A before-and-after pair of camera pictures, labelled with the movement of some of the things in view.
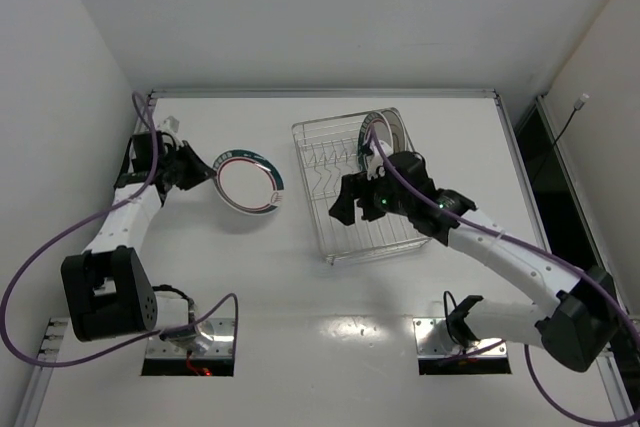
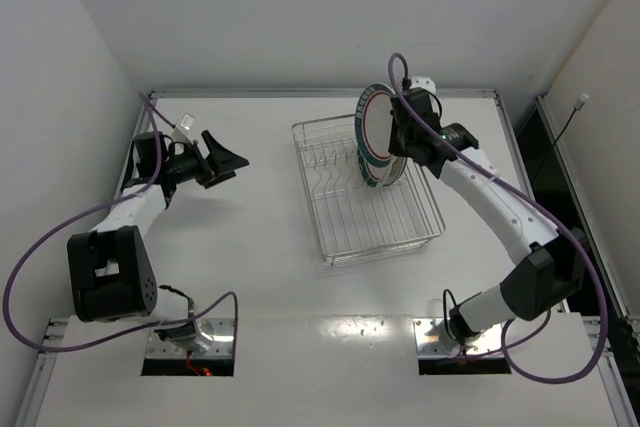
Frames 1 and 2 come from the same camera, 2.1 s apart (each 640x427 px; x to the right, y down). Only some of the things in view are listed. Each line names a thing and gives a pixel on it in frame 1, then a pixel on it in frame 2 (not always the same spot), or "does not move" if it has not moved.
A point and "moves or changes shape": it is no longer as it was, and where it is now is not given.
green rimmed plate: [383, 126] moves or changes shape
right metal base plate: [433, 340] does not move
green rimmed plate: [247, 182] -> [372, 117]
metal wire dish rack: [329, 149] does not move
